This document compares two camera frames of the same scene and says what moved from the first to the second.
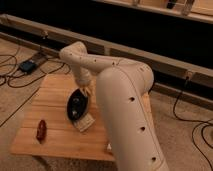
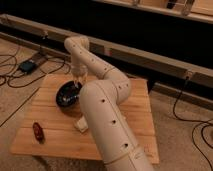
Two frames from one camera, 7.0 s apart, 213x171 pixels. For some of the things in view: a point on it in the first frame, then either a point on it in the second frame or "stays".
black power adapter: [28, 66] stays
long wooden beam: [159, 64] stays
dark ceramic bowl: [77, 104] -> [68, 92]
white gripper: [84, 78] stays
